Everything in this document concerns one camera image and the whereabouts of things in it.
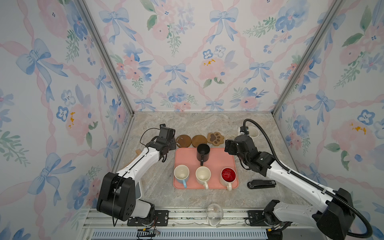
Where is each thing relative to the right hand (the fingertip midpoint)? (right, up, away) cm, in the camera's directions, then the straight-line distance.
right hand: (231, 141), depth 81 cm
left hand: (-34, 0, +8) cm, 35 cm away
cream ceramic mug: (-15, -20, +6) cm, 26 cm away
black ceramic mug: (-15, -8, +12) cm, 21 cm away
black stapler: (+14, -22, -4) cm, 26 cm away
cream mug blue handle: (-27, -19, +6) cm, 34 cm away
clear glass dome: (-10, -37, -4) cm, 39 cm away
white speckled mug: (+20, +5, +20) cm, 28 cm away
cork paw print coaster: (-5, 0, +24) cm, 24 cm away
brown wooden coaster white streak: (-28, -2, +23) cm, 36 cm away
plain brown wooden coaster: (-18, -1, +23) cm, 29 cm away
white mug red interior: (-1, -21, +5) cm, 21 cm away
